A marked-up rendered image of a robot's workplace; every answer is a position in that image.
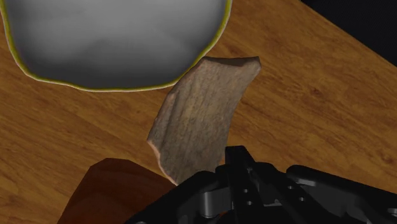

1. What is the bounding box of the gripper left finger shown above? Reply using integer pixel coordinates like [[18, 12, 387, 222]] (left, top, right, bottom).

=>
[[125, 167, 233, 224]]

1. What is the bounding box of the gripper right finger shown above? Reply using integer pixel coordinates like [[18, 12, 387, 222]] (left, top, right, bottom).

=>
[[224, 144, 397, 224]]

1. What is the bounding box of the brown rough curved slab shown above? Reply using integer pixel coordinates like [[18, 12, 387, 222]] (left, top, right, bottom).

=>
[[146, 56, 262, 186]]

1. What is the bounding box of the reddish brown rounded object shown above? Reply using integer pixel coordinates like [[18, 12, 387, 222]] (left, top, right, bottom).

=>
[[57, 157, 177, 224]]

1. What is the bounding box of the white bowl with yellow-green rim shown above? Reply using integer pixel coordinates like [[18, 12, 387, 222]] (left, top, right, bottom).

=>
[[0, 0, 233, 92]]

